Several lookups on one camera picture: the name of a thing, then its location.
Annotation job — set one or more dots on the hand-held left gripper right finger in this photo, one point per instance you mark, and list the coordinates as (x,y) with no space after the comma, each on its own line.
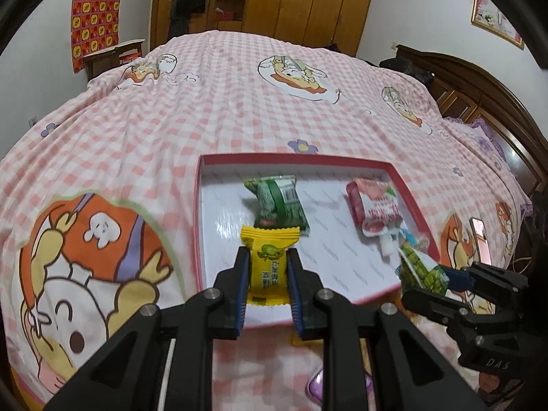
(296,293)

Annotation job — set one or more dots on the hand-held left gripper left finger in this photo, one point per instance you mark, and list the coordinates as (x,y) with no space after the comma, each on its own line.
(244,284)

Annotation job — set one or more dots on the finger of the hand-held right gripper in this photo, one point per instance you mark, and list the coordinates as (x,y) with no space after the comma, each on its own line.
(458,279)
(436,304)

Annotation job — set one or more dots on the yellow candy packet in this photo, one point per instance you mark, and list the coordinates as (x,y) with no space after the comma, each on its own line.
(267,261)

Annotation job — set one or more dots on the green snack packet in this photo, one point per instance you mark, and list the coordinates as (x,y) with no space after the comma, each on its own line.
(417,267)
(278,209)

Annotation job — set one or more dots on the red cardboard box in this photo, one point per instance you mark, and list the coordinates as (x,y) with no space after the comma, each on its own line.
(334,257)

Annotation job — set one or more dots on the light blue candy packet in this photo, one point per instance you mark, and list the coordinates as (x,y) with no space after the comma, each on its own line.
(413,240)

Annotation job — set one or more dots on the purple tin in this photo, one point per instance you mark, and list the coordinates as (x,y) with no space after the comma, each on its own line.
(317,389)

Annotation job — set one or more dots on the pink drink pouch white spout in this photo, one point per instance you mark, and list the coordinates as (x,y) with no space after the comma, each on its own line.
(376,209)

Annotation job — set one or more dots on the smartphone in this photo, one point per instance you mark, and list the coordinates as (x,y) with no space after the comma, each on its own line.
(478,229)

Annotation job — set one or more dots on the purple lace pillow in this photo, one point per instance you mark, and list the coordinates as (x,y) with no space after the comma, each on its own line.
(483,137)

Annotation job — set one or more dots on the pink checked printed blanket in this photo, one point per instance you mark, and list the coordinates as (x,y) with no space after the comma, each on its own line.
(214,107)

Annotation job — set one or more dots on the dark wooden headboard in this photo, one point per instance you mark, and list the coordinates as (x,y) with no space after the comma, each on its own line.
(492,94)

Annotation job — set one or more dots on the dark cloth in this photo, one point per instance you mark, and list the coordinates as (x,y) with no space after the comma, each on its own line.
(404,68)

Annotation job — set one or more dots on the wooden desk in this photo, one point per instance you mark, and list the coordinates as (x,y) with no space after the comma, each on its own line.
(107,55)

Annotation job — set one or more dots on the red basket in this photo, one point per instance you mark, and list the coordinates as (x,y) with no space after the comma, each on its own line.
(226,16)

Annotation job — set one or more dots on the hanging dark clothes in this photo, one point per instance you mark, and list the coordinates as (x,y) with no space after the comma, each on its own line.
(186,4)

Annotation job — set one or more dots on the wooden wardrobe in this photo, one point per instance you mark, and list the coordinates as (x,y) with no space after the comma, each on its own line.
(308,4)

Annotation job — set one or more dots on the wall outlet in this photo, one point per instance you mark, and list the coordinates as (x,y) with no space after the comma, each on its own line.
(33,121)

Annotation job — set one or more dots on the framed wall picture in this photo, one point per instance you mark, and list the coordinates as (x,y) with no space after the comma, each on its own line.
(496,15)

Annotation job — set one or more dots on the red yellow wall poster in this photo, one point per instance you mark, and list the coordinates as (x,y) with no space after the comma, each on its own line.
(96,30)

